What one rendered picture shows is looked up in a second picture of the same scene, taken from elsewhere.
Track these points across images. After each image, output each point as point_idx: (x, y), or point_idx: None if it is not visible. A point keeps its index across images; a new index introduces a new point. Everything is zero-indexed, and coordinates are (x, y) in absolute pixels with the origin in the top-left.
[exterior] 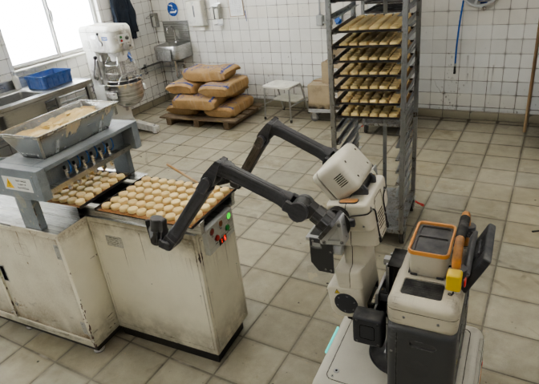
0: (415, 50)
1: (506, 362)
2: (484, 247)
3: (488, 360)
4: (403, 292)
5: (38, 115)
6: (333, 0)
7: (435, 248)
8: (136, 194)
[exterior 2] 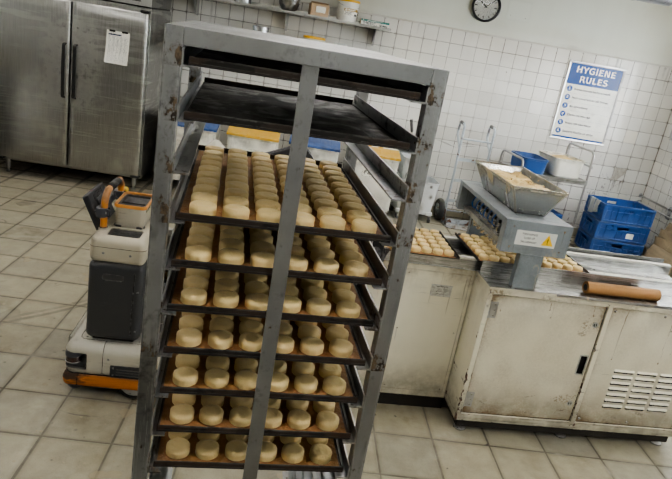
0: None
1: (30, 402)
2: (98, 186)
3: (49, 402)
4: None
5: None
6: (351, 100)
7: (133, 200)
8: (426, 239)
